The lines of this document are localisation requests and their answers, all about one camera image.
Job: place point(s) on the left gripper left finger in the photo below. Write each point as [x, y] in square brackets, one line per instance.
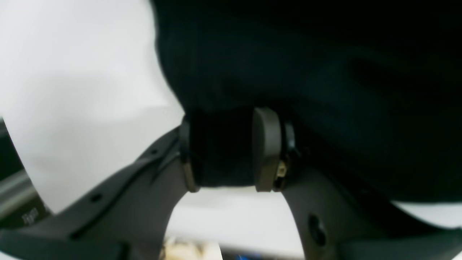
[123, 218]

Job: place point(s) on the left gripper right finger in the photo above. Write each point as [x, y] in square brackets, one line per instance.
[338, 218]

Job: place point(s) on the black T-shirt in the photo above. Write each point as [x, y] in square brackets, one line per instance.
[373, 87]

